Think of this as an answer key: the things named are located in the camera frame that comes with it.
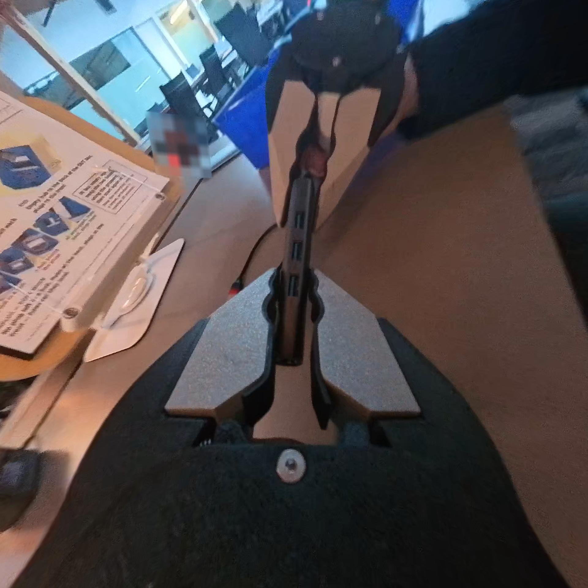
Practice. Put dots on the instruction sheet on wooden stand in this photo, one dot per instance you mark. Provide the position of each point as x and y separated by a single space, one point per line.
36 363

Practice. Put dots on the grey usb hub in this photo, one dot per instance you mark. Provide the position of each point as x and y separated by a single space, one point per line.
296 257

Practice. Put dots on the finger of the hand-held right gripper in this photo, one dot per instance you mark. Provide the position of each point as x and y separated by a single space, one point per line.
351 128
287 138

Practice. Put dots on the white sheet holder bar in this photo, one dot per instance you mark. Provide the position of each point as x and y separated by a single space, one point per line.
76 321

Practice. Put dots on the blue bin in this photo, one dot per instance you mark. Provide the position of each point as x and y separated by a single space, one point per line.
243 124

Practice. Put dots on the person's right hand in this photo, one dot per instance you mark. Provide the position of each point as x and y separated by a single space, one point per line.
411 96

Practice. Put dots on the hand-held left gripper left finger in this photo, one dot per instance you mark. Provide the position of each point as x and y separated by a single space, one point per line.
229 349

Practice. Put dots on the wooden post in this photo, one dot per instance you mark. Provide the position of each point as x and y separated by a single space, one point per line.
69 73

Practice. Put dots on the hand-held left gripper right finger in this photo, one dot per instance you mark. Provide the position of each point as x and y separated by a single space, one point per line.
363 358

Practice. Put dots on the white stand base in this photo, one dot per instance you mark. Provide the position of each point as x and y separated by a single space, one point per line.
119 335

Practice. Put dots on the person's right forearm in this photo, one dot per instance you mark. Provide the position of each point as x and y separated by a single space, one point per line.
482 59

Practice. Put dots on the black office chair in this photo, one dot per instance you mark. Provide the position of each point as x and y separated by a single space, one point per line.
183 101
213 69
243 32

